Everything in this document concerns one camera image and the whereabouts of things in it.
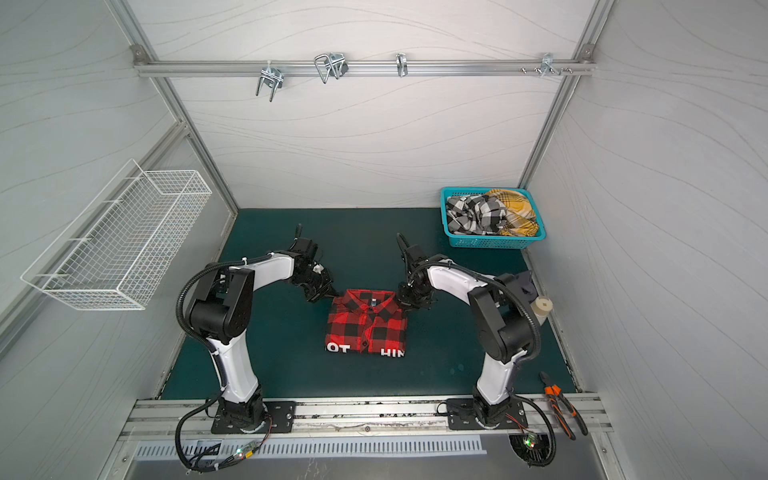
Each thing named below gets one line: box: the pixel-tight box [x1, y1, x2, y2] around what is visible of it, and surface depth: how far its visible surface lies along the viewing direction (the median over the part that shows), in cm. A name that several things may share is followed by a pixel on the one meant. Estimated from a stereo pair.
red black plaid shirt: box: [325, 289, 408, 357], surface depth 86 cm
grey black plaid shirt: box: [446, 194, 507, 235], surface depth 108 cm
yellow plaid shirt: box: [485, 189, 539, 237], surface depth 106 cm
